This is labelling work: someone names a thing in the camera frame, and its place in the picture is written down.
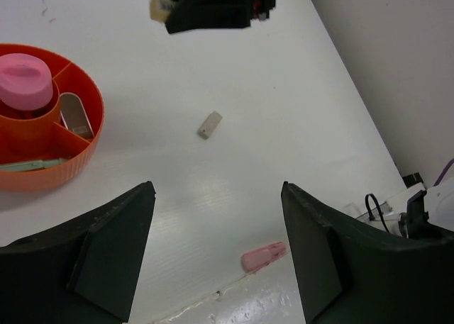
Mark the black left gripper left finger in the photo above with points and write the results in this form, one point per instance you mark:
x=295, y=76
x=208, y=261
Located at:
x=84, y=270

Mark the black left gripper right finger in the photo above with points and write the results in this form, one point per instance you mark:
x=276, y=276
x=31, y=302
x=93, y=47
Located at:
x=350, y=272

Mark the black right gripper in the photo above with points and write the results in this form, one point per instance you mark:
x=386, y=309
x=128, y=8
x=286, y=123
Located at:
x=216, y=14

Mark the beige barcoded eraser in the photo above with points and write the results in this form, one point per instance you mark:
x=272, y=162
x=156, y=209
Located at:
x=161, y=9

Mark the green highlighter marker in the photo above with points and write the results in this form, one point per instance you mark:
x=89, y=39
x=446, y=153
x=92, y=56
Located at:
x=33, y=165

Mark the beige white correction tape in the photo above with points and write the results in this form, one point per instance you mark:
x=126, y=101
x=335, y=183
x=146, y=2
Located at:
x=74, y=117

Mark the pink capped clear bottle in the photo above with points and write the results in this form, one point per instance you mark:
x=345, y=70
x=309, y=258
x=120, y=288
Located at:
x=27, y=89

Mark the pink highlighter marker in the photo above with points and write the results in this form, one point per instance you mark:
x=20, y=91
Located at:
x=255, y=260

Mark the beige eraser pair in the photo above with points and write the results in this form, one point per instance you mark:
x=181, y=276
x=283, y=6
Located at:
x=207, y=128

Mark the orange round divided container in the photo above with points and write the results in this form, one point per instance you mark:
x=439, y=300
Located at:
x=45, y=148

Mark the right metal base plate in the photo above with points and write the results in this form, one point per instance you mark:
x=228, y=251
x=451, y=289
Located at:
x=383, y=216

